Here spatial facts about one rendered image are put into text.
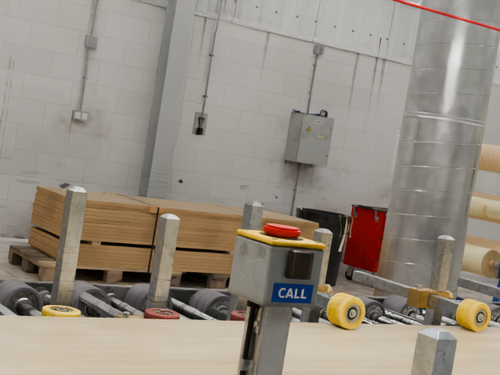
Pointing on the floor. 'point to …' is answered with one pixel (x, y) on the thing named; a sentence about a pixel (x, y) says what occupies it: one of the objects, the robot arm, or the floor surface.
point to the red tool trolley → (364, 239)
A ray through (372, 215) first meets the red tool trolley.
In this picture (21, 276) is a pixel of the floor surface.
